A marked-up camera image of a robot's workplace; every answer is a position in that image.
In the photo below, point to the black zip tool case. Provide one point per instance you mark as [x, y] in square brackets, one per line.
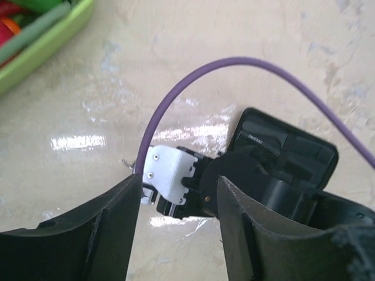
[304, 159]

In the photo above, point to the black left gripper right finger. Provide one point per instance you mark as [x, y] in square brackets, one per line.
[260, 244]

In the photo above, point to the silver straight hair scissors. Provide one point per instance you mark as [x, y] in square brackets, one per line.
[129, 165]

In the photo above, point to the green plastic tray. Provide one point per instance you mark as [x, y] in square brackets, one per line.
[40, 40]

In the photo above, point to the black comb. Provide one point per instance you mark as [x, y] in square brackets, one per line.
[247, 139]

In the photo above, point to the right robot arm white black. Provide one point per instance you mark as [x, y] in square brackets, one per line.
[249, 170]

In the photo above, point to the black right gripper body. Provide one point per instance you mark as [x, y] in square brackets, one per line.
[199, 203]

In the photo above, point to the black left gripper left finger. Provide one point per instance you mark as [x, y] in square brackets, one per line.
[90, 242]

